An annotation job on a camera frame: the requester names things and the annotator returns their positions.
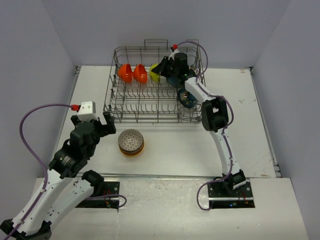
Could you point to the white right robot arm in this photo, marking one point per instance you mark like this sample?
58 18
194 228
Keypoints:
214 117

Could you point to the mint green bowl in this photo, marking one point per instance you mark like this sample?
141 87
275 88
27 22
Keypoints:
142 147

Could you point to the blue floral bowl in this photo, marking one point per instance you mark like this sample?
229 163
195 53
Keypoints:
186 98

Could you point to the orange bowl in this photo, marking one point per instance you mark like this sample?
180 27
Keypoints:
125 73
140 74

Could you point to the yellow ribbed bowl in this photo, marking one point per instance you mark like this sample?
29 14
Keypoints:
131 154

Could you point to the black striped bowl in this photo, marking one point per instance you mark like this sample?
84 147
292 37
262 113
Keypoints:
192 71

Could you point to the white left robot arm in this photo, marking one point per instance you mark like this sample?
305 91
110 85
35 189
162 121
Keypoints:
46 209

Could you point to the lime green bowl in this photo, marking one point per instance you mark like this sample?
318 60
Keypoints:
154 76

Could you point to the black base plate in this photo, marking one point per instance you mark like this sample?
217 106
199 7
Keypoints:
239 198
108 188

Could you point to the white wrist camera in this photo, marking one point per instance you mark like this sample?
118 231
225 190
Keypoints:
174 50
86 111

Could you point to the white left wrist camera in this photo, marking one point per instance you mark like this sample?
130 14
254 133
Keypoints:
86 111

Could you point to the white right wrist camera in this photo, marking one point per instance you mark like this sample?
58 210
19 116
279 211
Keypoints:
174 50

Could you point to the orange bowl far left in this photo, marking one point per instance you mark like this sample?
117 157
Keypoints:
125 73

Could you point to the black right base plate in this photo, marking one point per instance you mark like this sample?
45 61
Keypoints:
239 198

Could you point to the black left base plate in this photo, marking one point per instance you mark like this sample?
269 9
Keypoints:
108 188

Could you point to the right aluminium table rail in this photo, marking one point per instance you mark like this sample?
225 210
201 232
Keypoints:
275 163

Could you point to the dark blue glazed bowl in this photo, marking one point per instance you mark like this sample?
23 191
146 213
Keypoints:
176 81

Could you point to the brown patterned white bowl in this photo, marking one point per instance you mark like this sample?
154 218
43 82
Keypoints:
130 139

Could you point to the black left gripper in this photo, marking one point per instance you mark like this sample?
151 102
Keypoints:
109 120

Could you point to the grey wire dish rack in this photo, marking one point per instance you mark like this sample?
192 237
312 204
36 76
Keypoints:
152 102

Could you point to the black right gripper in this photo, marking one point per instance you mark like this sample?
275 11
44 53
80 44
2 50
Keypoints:
160 69

